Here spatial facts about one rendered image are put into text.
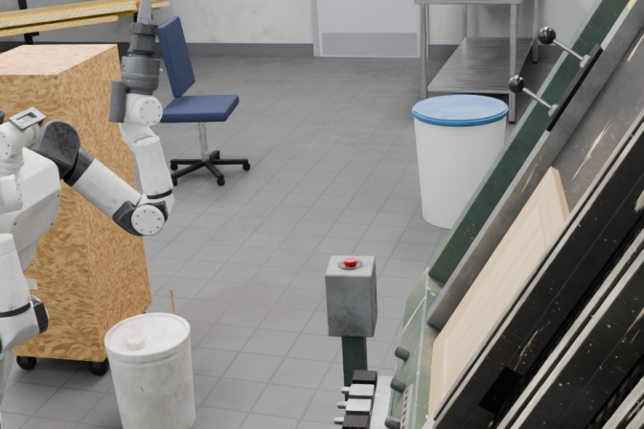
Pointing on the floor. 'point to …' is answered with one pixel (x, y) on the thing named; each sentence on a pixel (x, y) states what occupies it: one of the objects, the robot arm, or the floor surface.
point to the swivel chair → (202, 104)
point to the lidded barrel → (455, 150)
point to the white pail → (152, 371)
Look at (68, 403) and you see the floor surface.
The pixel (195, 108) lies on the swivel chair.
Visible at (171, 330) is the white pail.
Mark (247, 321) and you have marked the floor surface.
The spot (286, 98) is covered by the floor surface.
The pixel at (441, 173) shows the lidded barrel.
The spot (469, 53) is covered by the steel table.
